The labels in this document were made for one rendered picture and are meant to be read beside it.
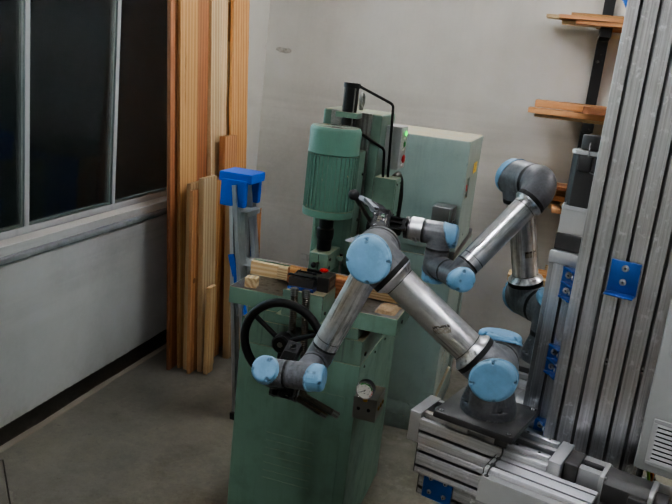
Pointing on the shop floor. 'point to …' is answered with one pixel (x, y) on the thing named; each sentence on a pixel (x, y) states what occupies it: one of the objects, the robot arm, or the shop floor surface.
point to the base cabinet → (306, 437)
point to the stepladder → (240, 243)
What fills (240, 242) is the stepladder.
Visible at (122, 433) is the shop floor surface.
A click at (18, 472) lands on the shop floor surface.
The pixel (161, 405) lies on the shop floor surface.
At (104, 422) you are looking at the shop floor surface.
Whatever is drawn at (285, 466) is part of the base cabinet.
